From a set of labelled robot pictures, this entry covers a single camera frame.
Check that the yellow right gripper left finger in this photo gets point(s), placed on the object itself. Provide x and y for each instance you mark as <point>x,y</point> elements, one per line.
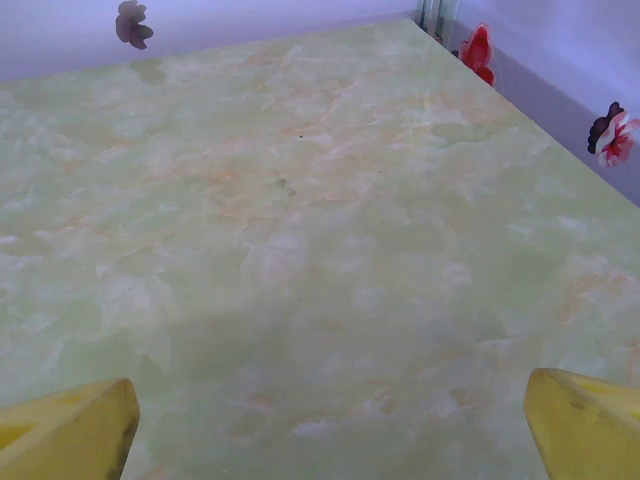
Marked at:
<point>75,430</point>

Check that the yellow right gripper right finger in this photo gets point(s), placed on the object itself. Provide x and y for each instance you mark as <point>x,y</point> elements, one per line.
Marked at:
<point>580,425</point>

